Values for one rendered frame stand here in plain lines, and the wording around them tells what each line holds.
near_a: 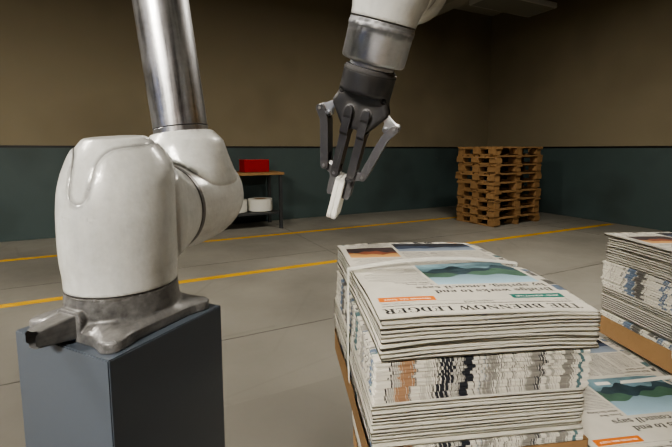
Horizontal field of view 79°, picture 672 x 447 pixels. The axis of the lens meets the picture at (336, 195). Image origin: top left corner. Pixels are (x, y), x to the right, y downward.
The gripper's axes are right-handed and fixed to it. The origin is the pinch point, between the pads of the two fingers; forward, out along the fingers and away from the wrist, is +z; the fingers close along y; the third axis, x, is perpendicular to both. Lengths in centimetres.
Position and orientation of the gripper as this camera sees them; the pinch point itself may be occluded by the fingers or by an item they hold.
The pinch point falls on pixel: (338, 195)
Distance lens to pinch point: 65.0
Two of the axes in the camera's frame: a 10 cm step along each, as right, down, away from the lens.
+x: -3.1, 3.1, -9.0
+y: -9.2, -3.3, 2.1
